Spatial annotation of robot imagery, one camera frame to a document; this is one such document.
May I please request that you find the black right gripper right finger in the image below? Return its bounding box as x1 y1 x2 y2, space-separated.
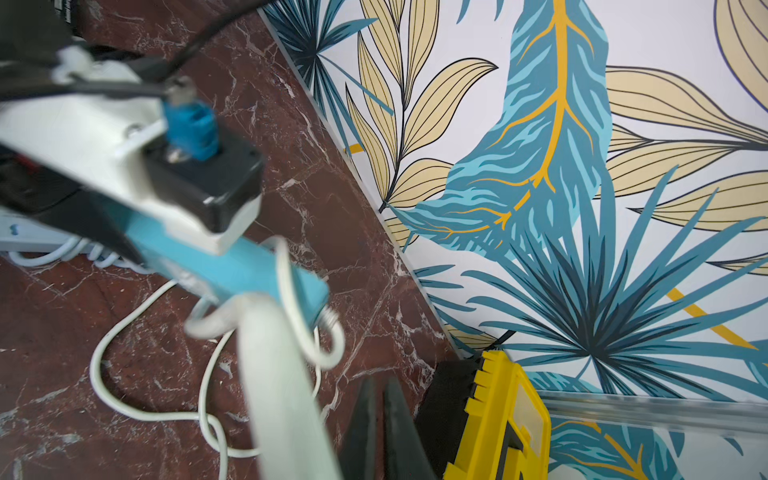
384 377 436 480

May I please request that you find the aluminium frame post right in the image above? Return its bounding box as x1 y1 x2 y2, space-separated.
539 391 767 437

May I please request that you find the cream power strip cord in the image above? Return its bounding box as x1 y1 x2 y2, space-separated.
89 235 347 480

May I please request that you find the teal power strip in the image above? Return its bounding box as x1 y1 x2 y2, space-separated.
95 197 331 331

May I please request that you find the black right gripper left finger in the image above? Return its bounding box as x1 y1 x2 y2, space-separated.
338 378 377 480

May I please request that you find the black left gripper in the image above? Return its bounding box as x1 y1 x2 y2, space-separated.
1 149 144 264

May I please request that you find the yellow black toolbox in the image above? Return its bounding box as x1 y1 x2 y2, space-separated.
415 351 552 479

